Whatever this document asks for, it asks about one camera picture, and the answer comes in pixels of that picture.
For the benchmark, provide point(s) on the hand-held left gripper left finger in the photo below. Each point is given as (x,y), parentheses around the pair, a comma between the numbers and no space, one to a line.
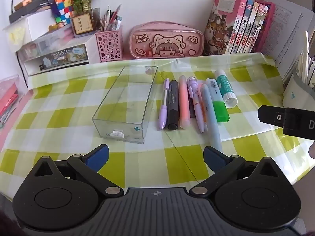
(97,154)

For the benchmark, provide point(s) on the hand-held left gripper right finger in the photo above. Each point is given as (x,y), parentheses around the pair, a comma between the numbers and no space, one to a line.
(214,156)

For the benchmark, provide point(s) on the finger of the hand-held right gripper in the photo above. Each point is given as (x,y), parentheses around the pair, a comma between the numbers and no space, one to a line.
(273,116)

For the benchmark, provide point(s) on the light blue pen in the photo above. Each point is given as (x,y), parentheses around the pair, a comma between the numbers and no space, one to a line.
(210,123)

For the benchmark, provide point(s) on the green highlighter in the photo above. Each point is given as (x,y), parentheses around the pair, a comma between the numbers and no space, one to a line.
(220,110)

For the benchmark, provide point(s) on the brown translucent case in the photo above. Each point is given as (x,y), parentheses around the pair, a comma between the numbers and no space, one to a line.
(191,108)

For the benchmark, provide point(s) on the purple cartoon pen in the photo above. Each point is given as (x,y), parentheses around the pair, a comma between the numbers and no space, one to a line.
(196,103)

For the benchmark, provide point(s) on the green and white glue stick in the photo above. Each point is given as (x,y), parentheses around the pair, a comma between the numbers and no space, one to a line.
(225,86)

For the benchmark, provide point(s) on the pink highlighter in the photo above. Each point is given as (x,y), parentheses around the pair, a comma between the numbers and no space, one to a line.
(184,103)

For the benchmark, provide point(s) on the clear plastic organizer box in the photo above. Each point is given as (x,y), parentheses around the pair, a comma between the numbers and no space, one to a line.
(123,98)

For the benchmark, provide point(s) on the black marker pen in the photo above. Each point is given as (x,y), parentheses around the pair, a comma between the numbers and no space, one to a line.
(173,103)

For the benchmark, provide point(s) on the purple mechanical pencil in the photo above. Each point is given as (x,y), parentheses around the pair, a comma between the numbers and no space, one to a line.
(164,110)

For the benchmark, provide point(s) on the person's right hand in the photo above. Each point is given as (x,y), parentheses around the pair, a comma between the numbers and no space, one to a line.
(312,151)

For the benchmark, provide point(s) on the green checked tablecloth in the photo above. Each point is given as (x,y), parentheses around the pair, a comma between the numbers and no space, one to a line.
(73,118)

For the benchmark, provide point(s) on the bunch of white sticks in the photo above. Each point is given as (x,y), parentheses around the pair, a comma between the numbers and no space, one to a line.
(305,66)

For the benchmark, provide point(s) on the stack of white papers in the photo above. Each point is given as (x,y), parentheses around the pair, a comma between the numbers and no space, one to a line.
(290,29)

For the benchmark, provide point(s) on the pink spine book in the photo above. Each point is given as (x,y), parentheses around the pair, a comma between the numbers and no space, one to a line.
(254,27)
(261,27)
(246,27)
(238,27)

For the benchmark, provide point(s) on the white drawer organizer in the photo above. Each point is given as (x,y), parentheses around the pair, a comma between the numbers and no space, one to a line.
(91,51)

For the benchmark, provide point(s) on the pink perforated pen holder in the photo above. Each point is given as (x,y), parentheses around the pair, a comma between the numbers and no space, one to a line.
(109,45)

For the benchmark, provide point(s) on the pink cartoon pencil case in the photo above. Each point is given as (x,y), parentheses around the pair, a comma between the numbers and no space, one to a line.
(167,41)

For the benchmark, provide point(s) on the clear plastic storage box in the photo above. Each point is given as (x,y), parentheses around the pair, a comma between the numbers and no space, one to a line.
(44,41)

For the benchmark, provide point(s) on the framed calligraphy sign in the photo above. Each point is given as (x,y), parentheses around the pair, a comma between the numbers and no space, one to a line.
(82,24)

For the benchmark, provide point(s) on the small orange figurine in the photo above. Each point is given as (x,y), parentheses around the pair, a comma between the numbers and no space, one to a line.
(55,27)

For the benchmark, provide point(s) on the clear glass vase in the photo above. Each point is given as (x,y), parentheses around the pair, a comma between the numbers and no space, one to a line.
(96,17)

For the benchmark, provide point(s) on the bunch of pens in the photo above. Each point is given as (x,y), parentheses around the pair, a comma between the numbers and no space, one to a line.
(110,17)

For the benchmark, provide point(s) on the white storage box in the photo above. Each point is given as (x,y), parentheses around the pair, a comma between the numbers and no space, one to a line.
(37,24)

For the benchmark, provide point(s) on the yellow paper decoration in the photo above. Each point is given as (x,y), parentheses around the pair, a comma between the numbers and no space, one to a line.
(16,35)

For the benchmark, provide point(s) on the large colourful puzzle cube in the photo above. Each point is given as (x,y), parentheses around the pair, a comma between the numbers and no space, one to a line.
(64,5)

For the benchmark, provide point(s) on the black flat box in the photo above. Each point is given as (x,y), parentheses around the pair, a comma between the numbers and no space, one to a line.
(37,5)

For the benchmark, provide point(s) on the tan flat box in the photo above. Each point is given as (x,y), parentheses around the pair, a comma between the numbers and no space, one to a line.
(24,4)

